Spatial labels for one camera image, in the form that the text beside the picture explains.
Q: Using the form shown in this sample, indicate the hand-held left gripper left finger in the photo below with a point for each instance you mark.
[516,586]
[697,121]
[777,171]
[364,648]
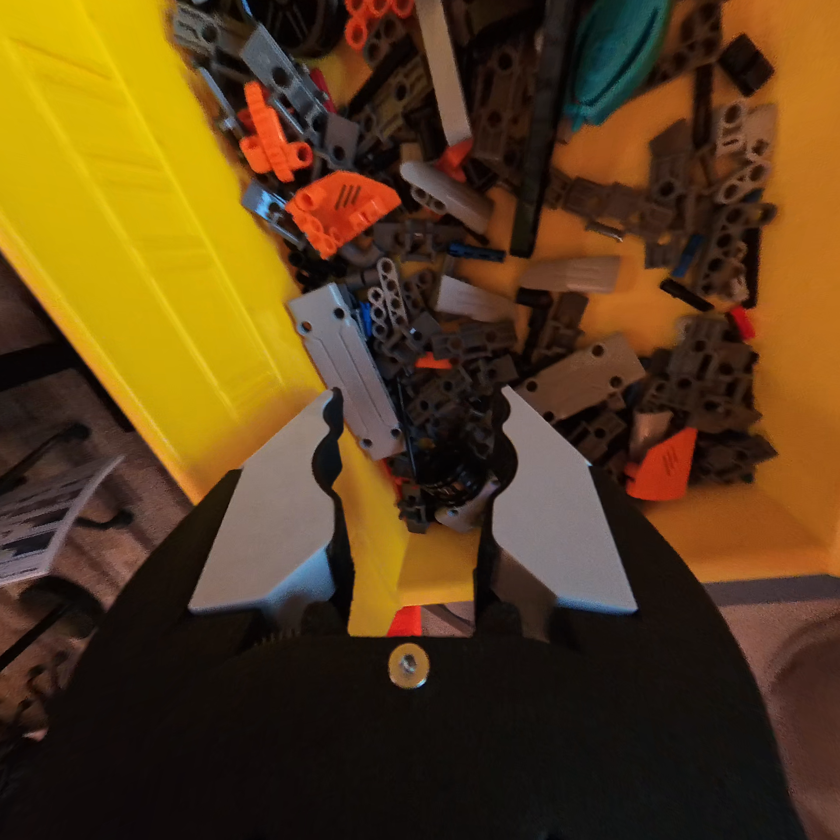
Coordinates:
[275,525]

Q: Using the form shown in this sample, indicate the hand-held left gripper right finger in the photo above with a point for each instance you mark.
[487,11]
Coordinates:
[558,525]

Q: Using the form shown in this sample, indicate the pile of dark building parts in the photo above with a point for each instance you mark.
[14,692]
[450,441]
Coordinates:
[695,380]

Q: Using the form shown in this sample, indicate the yellow plastic parts bin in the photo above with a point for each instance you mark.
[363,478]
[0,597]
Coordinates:
[131,197]

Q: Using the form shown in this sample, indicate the black wheel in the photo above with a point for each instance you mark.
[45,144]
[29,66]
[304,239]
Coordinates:
[453,482]

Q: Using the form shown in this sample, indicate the orange vented panel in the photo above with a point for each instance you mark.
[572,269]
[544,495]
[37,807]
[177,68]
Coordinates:
[666,467]
[341,210]

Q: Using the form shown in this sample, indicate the orange plastic object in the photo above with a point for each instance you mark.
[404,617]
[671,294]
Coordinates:
[407,622]

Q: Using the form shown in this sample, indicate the light grey panel plate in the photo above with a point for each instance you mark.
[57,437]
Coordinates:
[344,367]

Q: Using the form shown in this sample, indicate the printed paper sheet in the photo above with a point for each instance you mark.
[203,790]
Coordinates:
[39,518]

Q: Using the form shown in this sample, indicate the red short axle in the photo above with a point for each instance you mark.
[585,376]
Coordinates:
[741,321]

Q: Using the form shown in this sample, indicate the light grey angled beam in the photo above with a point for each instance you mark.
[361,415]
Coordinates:
[446,197]

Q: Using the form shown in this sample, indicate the orange connector block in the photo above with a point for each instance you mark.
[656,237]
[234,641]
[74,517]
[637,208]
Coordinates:
[269,138]

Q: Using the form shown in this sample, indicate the blue brick separator tool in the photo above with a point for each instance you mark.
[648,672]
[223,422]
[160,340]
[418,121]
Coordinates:
[617,52]

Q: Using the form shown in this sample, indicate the orange triple pin connector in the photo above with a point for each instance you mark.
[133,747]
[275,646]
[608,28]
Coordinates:
[377,13]

